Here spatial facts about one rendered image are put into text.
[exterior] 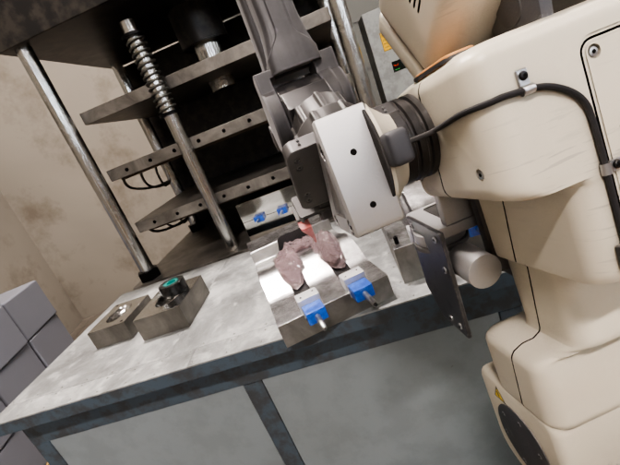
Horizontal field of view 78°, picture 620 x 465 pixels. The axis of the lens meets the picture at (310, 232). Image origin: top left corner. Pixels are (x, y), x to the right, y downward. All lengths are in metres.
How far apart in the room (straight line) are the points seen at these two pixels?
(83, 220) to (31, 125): 1.00
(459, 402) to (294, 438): 0.44
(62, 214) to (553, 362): 4.51
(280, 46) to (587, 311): 0.44
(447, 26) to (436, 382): 0.84
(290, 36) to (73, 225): 4.30
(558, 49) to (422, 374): 0.81
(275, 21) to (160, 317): 0.89
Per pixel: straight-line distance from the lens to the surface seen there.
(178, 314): 1.16
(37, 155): 4.67
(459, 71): 0.33
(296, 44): 0.50
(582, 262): 0.40
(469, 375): 1.06
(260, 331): 0.95
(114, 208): 1.83
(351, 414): 1.09
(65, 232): 4.73
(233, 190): 1.69
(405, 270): 0.89
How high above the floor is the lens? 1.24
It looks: 18 degrees down
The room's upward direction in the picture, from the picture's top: 22 degrees counter-clockwise
